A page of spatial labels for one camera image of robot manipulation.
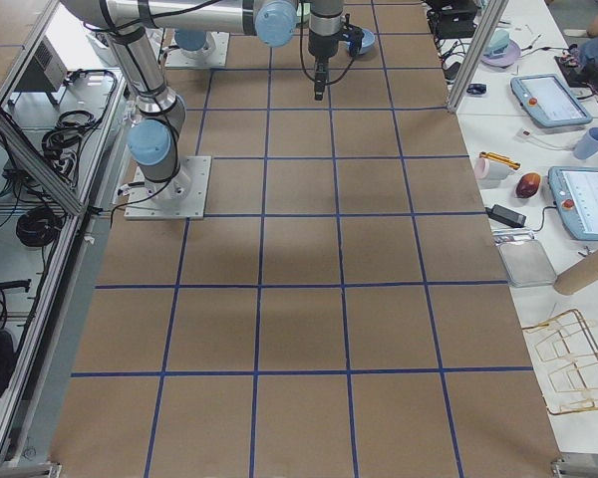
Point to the purple plate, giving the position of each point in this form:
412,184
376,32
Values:
511,55

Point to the far teach pendant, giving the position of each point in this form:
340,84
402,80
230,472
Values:
549,101

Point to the yellow brass tool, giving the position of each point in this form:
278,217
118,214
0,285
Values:
501,159

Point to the light blue cup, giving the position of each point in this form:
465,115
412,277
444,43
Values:
587,144

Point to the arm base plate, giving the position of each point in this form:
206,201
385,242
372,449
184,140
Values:
184,197
196,50

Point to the pink cup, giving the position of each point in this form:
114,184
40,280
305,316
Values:
486,169

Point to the teal sponge block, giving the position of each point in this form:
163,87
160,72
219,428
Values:
498,44

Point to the small black blue device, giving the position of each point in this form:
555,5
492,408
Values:
476,89

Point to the near teach pendant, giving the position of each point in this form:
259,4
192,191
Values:
575,191

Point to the red mango fruit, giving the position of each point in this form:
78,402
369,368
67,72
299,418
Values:
527,185

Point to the teach pendant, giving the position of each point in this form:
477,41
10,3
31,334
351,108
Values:
549,101
575,191

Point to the metal tray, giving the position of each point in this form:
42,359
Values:
526,264

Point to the black power adapter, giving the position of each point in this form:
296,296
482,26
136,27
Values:
505,216

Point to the cardboard tube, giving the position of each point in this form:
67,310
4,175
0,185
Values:
578,276

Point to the gold wire rack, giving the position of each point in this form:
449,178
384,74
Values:
566,359

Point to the blue bowl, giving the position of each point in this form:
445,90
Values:
368,42

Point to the aluminium frame post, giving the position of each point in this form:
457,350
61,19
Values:
489,19

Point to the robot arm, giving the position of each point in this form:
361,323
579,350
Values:
153,142

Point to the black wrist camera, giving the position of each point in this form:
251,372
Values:
352,35

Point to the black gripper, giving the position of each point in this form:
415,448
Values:
322,46

